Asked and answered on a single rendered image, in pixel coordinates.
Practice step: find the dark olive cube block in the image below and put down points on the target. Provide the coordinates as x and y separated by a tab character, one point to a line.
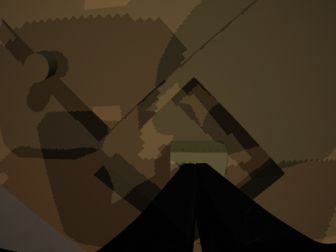
213	153

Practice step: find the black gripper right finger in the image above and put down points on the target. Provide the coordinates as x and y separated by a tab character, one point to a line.
230	221

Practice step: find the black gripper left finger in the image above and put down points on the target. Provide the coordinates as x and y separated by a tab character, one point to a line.
168	223

